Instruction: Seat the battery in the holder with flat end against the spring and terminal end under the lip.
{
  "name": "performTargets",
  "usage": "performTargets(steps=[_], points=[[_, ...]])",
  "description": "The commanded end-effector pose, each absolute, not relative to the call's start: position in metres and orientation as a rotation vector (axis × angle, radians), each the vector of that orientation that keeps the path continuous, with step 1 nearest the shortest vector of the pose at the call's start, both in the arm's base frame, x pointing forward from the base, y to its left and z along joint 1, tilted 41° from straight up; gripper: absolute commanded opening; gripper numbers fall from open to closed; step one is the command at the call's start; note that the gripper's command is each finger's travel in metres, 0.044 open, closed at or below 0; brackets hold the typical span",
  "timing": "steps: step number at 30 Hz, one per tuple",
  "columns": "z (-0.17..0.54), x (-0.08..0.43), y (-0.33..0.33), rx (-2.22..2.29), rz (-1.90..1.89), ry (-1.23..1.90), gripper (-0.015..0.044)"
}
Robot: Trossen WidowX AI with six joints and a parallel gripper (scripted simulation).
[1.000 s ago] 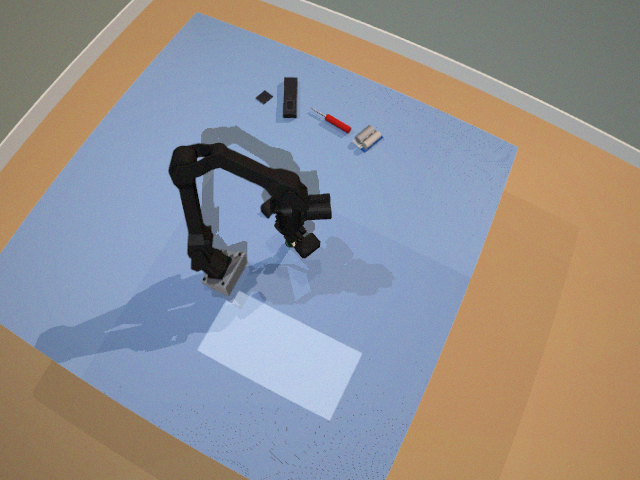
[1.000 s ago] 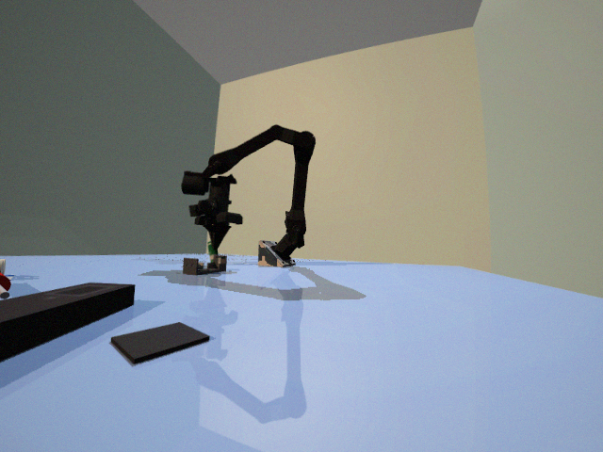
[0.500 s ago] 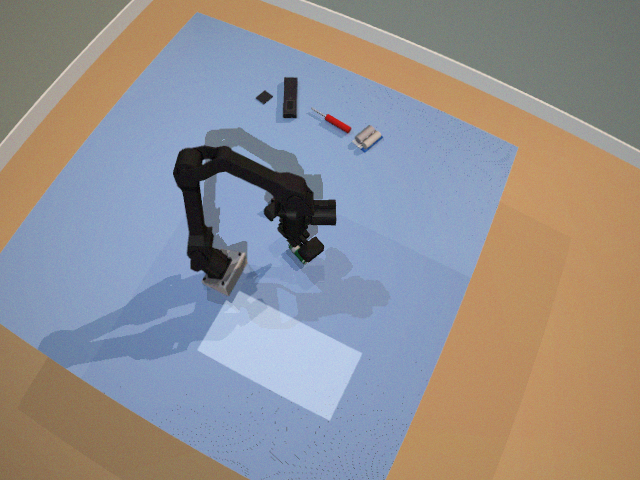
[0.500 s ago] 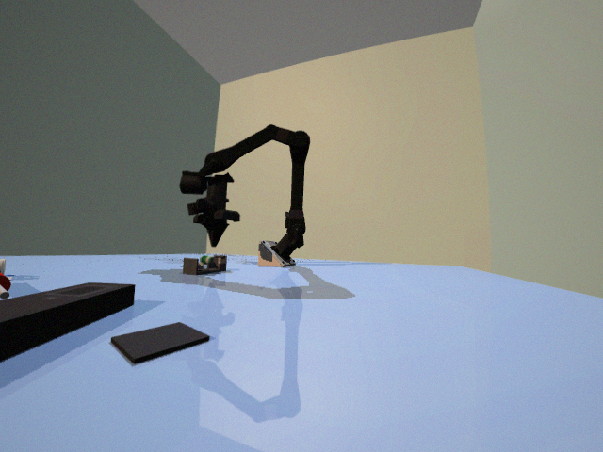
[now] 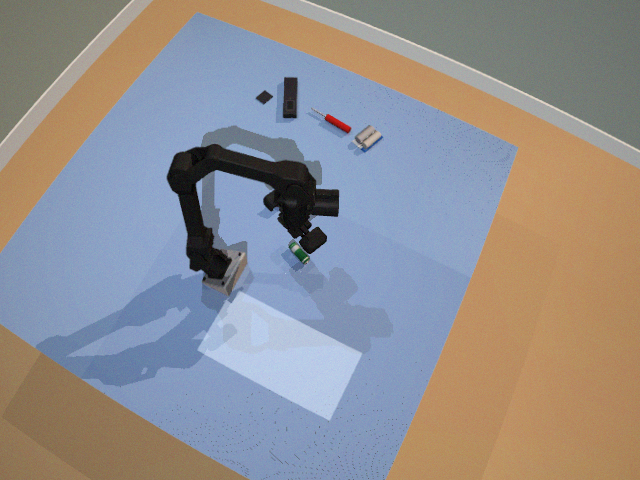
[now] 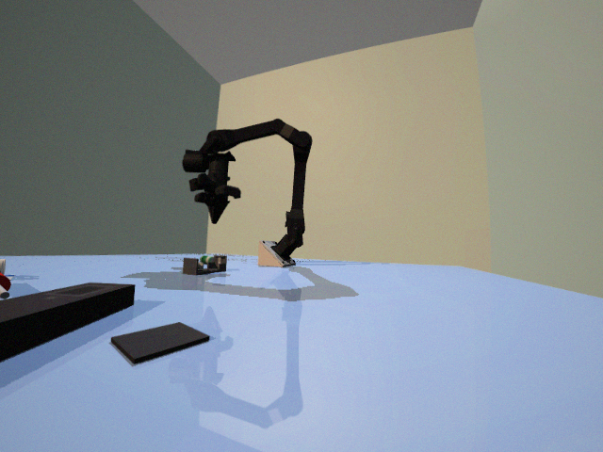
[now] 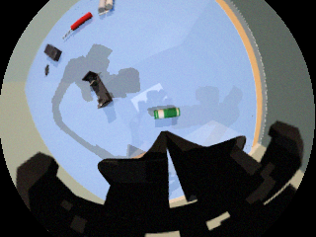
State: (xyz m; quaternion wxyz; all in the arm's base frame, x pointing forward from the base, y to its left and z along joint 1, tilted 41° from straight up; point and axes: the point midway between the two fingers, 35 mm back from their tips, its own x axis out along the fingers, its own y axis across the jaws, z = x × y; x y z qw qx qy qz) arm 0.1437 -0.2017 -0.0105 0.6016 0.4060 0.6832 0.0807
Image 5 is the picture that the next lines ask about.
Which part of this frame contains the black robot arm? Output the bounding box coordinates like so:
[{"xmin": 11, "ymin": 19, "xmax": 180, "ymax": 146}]
[{"xmin": 166, "ymin": 144, "xmax": 339, "ymax": 280}]

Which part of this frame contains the black rectangular bar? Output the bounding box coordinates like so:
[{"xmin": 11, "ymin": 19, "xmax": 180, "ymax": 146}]
[{"xmin": 283, "ymin": 77, "xmax": 298, "ymax": 118}]

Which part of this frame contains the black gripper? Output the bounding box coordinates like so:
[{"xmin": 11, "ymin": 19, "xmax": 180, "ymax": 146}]
[{"xmin": 263, "ymin": 190, "xmax": 327, "ymax": 254}]

